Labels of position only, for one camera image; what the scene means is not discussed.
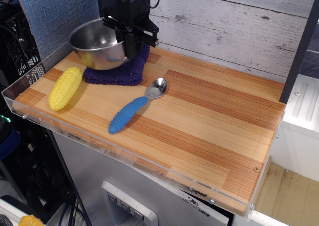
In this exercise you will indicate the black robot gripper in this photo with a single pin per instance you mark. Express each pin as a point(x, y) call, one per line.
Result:
point(130, 20)

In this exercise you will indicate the stainless steel bowl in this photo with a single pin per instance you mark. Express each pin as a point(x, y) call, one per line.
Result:
point(97, 47)

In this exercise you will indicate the purple folded towel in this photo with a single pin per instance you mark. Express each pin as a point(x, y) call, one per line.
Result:
point(129, 74)

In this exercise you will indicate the yellow toy corn cob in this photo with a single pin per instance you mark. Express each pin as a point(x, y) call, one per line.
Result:
point(64, 88)

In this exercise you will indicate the black plastic crate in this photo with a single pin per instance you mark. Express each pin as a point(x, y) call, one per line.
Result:
point(21, 49)

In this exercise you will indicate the clear acrylic table guard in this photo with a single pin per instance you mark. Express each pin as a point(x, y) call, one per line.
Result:
point(204, 143)

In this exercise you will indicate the toy fridge dispenser panel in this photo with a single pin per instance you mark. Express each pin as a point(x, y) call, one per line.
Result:
point(126, 210)

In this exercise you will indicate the white toy sink counter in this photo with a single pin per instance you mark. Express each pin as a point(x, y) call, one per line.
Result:
point(296, 144)

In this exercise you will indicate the yellow object bottom left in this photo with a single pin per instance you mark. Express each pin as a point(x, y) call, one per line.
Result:
point(30, 220)

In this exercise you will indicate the dark vertical post left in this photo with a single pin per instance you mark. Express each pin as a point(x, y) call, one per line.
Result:
point(106, 1)

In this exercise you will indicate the dark vertical post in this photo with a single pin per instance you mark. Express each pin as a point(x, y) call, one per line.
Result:
point(106, 1)
point(301, 51)

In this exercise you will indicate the blue handled metal spoon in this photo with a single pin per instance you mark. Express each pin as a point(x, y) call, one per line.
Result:
point(155, 90)

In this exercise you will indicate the dark vertical post right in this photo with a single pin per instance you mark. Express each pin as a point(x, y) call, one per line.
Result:
point(301, 51)

